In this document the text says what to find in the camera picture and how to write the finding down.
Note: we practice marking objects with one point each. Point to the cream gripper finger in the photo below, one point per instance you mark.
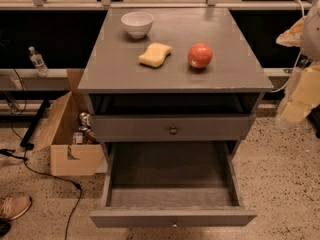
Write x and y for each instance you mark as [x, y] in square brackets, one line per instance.
[292, 36]
[302, 95]

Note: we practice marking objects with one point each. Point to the red apple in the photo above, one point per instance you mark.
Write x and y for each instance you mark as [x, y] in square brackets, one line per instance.
[200, 55]

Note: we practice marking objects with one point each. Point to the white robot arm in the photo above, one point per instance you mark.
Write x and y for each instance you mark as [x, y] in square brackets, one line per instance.
[310, 38]

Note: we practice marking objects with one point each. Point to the grey drawer cabinet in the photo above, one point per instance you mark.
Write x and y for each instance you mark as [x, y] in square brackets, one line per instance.
[114, 82]

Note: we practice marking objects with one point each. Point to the open grey lower drawer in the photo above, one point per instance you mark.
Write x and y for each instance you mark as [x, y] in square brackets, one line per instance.
[171, 184]

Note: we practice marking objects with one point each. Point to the closed grey upper drawer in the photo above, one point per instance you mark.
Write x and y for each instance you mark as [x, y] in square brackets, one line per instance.
[143, 128]

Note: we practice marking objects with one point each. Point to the yellow sponge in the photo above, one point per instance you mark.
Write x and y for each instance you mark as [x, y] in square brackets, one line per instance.
[155, 55]

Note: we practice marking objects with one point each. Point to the white bowl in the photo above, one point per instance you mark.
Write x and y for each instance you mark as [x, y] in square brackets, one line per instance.
[137, 24]

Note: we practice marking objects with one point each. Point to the items inside cardboard box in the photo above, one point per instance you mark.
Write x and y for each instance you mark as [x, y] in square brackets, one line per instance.
[84, 134]

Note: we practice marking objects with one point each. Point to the cardboard box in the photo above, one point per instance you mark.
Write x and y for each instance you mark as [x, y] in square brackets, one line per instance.
[67, 158]

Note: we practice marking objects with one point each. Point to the plastic water bottle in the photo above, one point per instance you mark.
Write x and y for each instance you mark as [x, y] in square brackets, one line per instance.
[38, 62]

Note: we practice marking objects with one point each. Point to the tan sneaker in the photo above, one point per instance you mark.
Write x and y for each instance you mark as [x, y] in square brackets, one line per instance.
[12, 208]

